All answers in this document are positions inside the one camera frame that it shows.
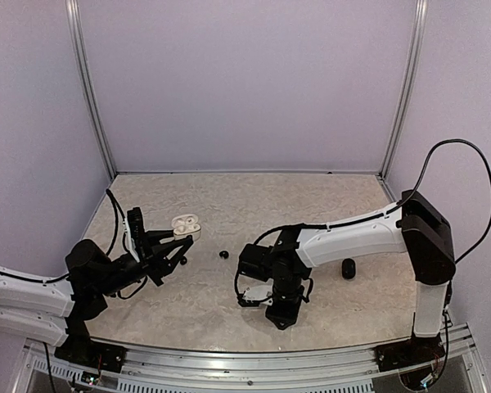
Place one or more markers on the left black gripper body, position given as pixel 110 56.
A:
pixel 151 264

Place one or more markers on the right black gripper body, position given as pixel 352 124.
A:
pixel 291 302

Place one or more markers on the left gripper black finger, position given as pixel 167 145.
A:
pixel 159 235
pixel 171 253

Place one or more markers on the white earbud charging case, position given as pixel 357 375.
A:
pixel 186 225

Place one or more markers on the black oval charging case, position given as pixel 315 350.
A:
pixel 348 269

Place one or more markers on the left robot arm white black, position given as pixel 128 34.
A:
pixel 52 310

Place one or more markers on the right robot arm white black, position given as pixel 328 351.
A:
pixel 412 226

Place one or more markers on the black earbud right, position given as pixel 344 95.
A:
pixel 223 254

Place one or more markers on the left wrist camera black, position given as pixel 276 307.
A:
pixel 134 229

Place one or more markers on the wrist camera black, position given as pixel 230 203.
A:
pixel 256 296
pixel 134 229

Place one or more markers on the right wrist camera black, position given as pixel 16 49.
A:
pixel 256 296

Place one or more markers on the front aluminium rail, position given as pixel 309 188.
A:
pixel 150 369

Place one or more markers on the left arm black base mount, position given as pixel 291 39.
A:
pixel 80 348

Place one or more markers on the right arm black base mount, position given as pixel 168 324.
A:
pixel 413 351

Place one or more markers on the left aluminium frame post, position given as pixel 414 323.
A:
pixel 80 53

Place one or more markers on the aluminium frame post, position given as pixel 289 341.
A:
pixel 80 53
pixel 414 53

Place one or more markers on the right aluminium frame post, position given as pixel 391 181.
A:
pixel 414 53

